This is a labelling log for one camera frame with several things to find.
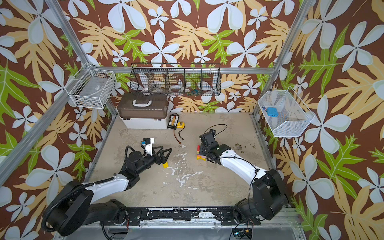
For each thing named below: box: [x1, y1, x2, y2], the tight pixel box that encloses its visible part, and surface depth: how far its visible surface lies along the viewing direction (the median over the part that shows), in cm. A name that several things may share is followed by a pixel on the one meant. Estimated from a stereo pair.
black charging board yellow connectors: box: [167, 113, 180, 130], surface depth 116 cm
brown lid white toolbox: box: [117, 91, 169, 130], surface depth 100 cm
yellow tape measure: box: [176, 121, 186, 129], surface depth 113 cm
